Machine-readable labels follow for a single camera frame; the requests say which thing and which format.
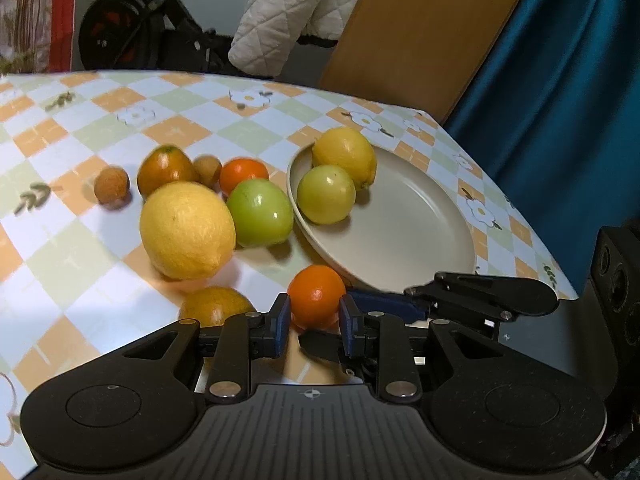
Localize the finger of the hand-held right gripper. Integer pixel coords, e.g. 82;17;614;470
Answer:
299;329;347;364
347;271;481;323

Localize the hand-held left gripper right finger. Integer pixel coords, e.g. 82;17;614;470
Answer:
339;294;481;406

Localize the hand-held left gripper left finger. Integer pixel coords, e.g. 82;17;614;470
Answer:
107;293;292;406

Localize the bright orange tangerine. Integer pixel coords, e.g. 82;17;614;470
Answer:
286;265;347;332
219;157;271;197

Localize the brownish green-orange citrus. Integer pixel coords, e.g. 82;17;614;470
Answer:
179;286;257;328
136;144;199;198

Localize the cream round plate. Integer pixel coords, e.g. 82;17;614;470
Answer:
287;142;478;296

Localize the bright green round fruit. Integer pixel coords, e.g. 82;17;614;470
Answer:
226;178;295;248

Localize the pale yellow-green round fruit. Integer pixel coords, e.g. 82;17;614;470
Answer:
296;164;357;225

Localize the yellow lemon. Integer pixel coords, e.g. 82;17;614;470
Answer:
139;181;237;281
311;126;378;191

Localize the small brown longan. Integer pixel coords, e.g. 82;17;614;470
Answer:
93;166;131;206
192;155;223;187

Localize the teal curtain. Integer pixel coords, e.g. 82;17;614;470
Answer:
445;0;640;296

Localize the wooden board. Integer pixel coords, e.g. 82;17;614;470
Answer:
318;0;543;123

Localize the white quilted blanket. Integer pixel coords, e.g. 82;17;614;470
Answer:
229;0;378;78

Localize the black exercise bike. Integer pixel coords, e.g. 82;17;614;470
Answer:
77;0;236;78

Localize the printed red backdrop cloth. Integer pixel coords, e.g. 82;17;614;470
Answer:
0;0;83;76

